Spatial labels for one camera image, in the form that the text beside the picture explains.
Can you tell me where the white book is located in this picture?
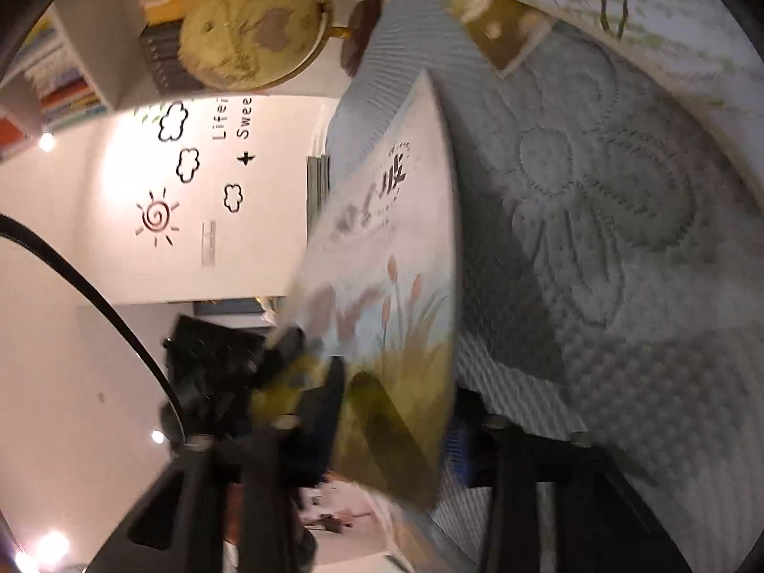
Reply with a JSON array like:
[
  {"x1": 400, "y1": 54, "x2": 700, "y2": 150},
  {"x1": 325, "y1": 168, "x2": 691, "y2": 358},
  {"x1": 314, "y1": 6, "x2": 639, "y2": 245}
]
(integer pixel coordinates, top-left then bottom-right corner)
[{"x1": 251, "y1": 71, "x2": 458, "y2": 509}]

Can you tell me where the red fairy tale book 01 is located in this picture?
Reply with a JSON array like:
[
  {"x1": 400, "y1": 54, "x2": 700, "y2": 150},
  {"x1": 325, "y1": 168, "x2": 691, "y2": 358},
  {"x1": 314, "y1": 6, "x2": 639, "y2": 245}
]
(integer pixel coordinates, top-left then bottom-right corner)
[{"x1": 306, "y1": 154, "x2": 330, "y2": 234}]

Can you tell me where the olive green book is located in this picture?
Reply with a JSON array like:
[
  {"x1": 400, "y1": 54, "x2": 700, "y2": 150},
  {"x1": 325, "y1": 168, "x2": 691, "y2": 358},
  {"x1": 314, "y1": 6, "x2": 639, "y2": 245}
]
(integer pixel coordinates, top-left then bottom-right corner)
[{"x1": 436, "y1": 0, "x2": 557, "y2": 78}]

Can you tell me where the coral red book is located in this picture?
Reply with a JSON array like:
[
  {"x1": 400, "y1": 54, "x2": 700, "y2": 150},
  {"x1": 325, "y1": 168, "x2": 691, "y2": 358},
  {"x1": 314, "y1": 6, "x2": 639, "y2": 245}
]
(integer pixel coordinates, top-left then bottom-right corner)
[{"x1": 527, "y1": 0, "x2": 763, "y2": 177}]

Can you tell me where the blue quilted table mat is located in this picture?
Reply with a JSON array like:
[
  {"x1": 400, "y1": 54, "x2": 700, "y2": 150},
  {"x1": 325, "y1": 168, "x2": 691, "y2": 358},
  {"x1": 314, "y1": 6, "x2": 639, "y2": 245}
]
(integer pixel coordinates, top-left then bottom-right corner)
[{"x1": 326, "y1": 0, "x2": 763, "y2": 572}]

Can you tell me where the antique yellow desk globe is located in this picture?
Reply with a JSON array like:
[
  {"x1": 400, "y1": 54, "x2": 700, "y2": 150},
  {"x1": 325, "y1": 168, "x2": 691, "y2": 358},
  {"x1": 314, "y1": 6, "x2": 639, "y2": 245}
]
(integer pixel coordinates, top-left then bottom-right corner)
[{"x1": 178, "y1": 0, "x2": 383, "y2": 92}]

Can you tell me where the white bookshelf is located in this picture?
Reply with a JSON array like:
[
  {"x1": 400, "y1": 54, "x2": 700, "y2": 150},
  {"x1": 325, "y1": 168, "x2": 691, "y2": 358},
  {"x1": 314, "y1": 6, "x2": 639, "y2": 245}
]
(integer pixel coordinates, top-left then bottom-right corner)
[{"x1": 1, "y1": 0, "x2": 203, "y2": 157}]

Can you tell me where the white wall switch panel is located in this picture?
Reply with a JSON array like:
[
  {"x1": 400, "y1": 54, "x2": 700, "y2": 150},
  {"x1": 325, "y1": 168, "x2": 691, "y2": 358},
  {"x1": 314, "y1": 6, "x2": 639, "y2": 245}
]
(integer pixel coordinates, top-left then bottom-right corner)
[{"x1": 201, "y1": 220, "x2": 216, "y2": 266}]

